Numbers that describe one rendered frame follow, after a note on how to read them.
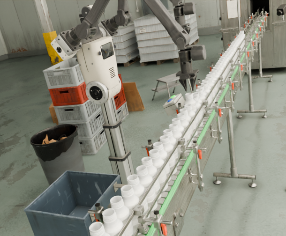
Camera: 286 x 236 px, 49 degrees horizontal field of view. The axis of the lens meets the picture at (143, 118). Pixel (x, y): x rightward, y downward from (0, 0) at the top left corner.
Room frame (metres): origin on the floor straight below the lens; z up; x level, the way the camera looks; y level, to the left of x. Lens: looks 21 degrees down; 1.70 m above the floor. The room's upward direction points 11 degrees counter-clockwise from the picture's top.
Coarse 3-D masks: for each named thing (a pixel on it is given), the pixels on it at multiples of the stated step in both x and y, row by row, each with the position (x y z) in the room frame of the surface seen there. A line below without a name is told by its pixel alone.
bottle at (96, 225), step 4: (92, 224) 0.69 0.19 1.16; (96, 224) 0.70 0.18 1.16; (100, 224) 0.69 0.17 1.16; (92, 228) 0.69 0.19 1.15; (96, 228) 0.70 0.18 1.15; (100, 228) 0.67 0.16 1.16; (92, 232) 0.67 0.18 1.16; (96, 232) 0.66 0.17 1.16; (100, 232) 0.67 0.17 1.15; (104, 232) 0.67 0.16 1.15
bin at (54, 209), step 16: (64, 176) 1.40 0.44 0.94; (80, 176) 1.39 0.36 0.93; (96, 176) 1.34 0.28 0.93; (112, 176) 1.30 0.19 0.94; (48, 192) 1.28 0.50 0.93; (64, 192) 1.37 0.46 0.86; (80, 192) 1.40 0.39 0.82; (96, 192) 1.35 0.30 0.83; (112, 192) 1.21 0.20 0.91; (32, 208) 1.18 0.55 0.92; (48, 208) 1.26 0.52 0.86; (64, 208) 1.34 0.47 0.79; (80, 208) 1.39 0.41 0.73; (32, 224) 1.15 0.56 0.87; (48, 224) 1.10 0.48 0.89; (64, 224) 1.06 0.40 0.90; (80, 224) 1.02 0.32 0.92
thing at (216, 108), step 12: (240, 48) 2.77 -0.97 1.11; (252, 48) 3.16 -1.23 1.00; (252, 60) 3.15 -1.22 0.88; (240, 72) 2.35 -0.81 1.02; (228, 84) 1.95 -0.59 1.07; (240, 84) 2.36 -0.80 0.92; (180, 108) 1.64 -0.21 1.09; (204, 108) 1.59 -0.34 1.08; (216, 108) 1.55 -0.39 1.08; (180, 144) 1.18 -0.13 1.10; (96, 204) 0.86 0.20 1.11; (96, 216) 0.84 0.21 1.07; (144, 216) 0.78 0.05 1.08; (156, 216) 0.76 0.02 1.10; (144, 228) 0.78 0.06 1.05; (156, 228) 0.75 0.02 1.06
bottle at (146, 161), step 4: (144, 160) 1.00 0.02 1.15; (148, 160) 1.00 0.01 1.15; (144, 164) 0.97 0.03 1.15; (148, 164) 0.97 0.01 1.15; (148, 168) 0.97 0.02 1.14; (152, 168) 0.98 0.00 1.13; (156, 168) 0.99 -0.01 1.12; (148, 172) 0.96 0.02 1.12; (152, 172) 0.96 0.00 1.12; (156, 172) 0.97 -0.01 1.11; (152, 176) 0.96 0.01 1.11; (156, 180) 0.97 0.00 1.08; (156, 184) 0.97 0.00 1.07; (156, 188) 0.96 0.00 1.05; (156, 192) 0.96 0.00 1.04; (160, 196) 0.97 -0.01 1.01
